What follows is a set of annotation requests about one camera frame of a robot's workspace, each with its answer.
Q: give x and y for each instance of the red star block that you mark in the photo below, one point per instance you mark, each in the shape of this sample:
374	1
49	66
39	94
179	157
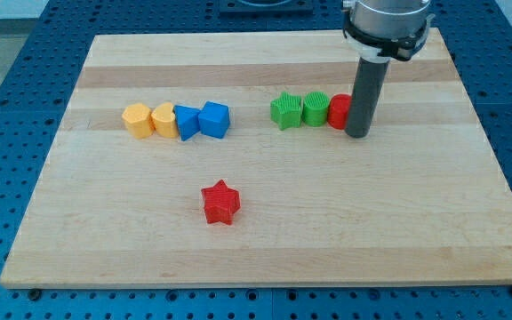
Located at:
220	203

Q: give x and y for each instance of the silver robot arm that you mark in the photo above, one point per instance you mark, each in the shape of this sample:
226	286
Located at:
384	30

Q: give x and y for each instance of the green star block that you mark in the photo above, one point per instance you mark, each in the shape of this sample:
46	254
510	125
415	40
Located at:
286	111

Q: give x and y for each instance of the blue cube block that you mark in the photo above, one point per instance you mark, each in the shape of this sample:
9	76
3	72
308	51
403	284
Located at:
214	119

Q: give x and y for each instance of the blue triangle block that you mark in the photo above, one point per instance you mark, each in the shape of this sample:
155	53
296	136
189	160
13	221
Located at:
187	121

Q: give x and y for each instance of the green cylinder block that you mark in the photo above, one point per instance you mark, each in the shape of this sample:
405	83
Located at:
315	109

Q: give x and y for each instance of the wooden board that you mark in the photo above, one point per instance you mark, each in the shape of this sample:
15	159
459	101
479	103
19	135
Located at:
420	201

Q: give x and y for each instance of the red cylinder block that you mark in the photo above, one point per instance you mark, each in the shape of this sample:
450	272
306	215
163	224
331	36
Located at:
338	110

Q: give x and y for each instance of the yellow heart block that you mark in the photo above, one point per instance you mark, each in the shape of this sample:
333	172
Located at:
164	120

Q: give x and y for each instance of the yellow hexagon block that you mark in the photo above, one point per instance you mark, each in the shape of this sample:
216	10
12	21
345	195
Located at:
138	121

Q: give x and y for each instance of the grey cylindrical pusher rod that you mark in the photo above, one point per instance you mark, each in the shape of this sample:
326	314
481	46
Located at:
365	96

